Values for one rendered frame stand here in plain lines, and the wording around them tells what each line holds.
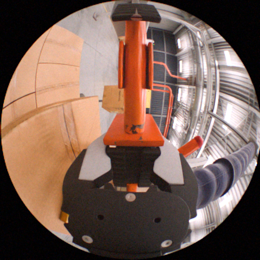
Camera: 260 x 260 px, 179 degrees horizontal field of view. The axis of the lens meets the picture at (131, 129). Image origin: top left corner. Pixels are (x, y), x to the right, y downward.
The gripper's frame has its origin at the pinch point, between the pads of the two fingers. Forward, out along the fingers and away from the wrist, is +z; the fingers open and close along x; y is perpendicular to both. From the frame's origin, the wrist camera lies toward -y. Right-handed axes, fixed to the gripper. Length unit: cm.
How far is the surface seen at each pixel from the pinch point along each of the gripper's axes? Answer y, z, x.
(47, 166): 2.9, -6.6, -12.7
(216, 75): -77, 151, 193
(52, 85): -14, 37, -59
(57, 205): 9.1, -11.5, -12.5
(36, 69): -28, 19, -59
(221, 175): 16.7, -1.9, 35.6
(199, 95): -14, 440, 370
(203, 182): 17.4, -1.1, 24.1
